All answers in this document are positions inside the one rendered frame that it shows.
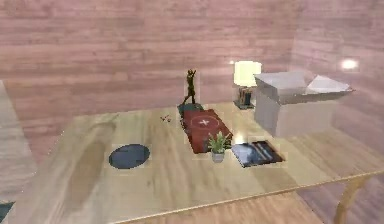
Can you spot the green houseplant in white pot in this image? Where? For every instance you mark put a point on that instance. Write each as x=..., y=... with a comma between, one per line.
x=218, y=145

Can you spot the red book with white cross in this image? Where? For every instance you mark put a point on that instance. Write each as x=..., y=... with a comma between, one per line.
x=203, y=130

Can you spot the dark bronze figure statue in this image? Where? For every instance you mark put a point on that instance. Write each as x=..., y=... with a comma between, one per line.
x=191, y=88

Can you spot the table lamp with cream shade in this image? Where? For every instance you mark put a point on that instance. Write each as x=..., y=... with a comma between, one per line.
x=246, y=78

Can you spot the dark glossy magazine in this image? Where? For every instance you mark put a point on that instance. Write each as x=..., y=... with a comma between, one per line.
x=256, y=153

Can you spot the dark blue round plate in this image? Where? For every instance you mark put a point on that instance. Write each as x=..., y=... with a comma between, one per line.
x=129, y=156

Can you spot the light wooden table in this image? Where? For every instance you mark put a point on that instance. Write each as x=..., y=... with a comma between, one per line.
x=173, y=186

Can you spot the open white cardboard box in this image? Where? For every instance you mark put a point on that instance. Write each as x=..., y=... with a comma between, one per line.
x=293, y=106

